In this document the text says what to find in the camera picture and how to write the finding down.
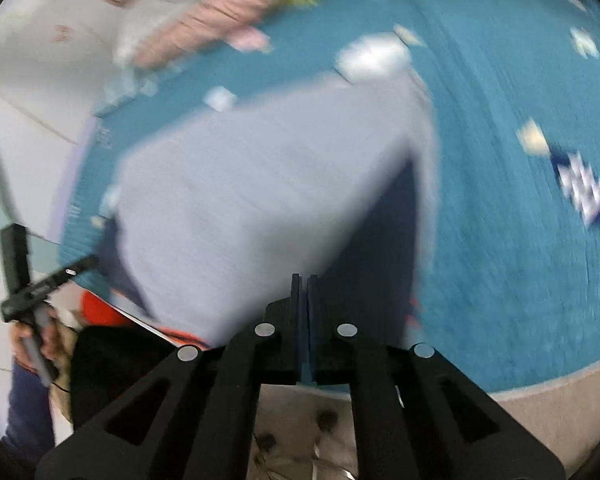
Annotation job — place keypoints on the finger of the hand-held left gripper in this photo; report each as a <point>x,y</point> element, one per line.
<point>75,270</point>

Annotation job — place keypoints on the blue printed blanket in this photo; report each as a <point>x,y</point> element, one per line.
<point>500,240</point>

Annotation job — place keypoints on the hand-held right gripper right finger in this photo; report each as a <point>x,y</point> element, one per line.
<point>314,320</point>

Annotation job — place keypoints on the black cloth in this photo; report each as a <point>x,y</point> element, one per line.
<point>115,365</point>

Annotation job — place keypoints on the orange cloth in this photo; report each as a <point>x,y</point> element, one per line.
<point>100,310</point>

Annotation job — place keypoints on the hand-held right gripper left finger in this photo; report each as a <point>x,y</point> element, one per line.
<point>295,320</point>

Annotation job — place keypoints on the grey garment with navy lining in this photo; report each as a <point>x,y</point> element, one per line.
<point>240,185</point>

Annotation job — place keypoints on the pink cloth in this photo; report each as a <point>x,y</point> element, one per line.
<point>195,15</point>

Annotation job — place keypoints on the person's left hand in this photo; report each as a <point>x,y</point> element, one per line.
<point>54,337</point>

